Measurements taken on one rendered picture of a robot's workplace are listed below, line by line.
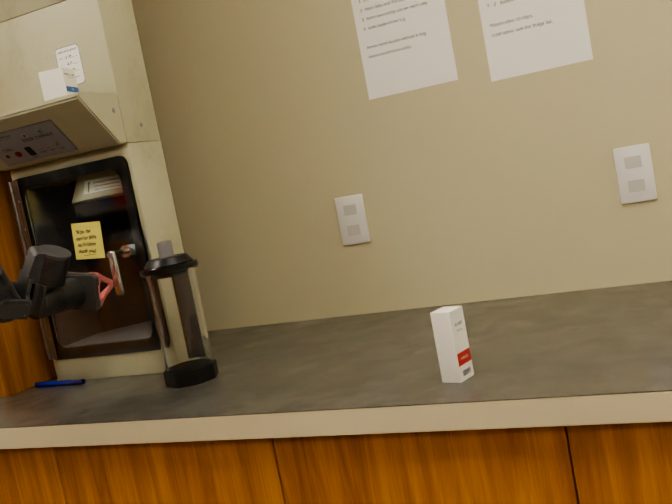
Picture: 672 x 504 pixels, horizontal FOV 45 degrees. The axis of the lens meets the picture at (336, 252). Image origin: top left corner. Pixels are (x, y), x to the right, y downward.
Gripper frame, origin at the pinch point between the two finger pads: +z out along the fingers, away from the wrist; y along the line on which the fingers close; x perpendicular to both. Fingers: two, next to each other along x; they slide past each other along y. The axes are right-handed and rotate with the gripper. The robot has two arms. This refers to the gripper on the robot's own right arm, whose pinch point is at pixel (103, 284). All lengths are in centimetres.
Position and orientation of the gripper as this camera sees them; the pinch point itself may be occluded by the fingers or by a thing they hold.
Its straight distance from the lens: 168.1
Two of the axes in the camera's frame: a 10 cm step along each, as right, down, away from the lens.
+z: 3.6, -1.4, 9.2
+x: 0.4, 9.9, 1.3
